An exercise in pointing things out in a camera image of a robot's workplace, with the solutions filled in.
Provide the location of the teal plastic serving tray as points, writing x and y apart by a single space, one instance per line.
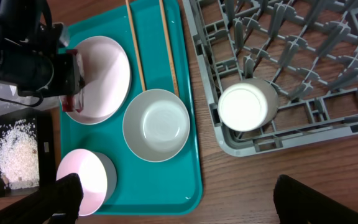
173 187

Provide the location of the rice leftovers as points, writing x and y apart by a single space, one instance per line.
19 160

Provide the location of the white cup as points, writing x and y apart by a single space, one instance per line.
248 105

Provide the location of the black tray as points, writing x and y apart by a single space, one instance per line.
46 154

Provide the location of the peanut shell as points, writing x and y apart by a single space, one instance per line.
5 179

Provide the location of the wooden chopstick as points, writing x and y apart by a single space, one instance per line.
134 39
169 49

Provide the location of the red snack wrapper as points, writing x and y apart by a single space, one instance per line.
74 102

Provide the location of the left wooden chopstick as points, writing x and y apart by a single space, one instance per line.
134 39

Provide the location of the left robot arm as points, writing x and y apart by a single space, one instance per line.
35 57

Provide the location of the grey dishwasher rack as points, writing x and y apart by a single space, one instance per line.
306 50

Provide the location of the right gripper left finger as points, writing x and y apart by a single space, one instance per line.
56 203

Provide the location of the right wooden chopstick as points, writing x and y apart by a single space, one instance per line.
169 49

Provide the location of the clear plastic bin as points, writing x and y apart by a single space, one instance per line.
9 92

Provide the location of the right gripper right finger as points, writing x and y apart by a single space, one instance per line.
298 203

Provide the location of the large pink plate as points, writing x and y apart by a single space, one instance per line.
107 79

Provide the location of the grey bowl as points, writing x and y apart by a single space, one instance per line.
156 125

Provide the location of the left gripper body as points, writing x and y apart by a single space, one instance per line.
68 77

